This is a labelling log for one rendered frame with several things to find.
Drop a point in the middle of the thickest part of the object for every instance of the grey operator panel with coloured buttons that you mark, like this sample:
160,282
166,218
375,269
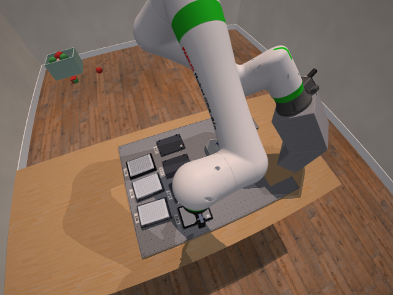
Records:
211,146

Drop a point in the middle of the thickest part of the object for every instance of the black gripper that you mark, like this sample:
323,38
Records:
200,220

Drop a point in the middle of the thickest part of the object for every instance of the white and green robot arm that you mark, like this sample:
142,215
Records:
194,34

